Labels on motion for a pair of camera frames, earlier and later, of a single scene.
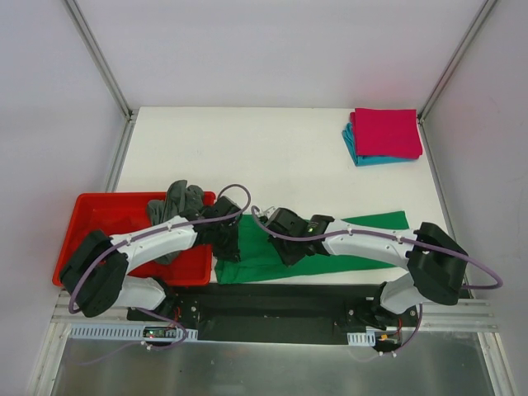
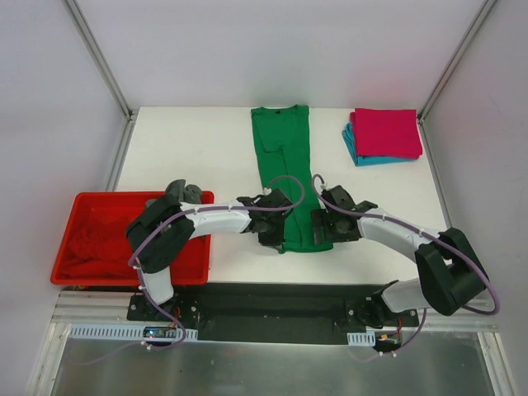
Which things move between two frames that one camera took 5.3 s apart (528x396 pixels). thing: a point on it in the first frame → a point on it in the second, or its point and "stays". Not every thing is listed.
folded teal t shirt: [360, 160] stays
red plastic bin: [116, 214] stays
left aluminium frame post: [102, 61] stays
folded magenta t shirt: [386, 133] stays
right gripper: [285, 249] → [318, 228]
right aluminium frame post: [454, 61] stays
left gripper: [227, 246] → [271, 236]
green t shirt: [259, 259] → [284, 143]
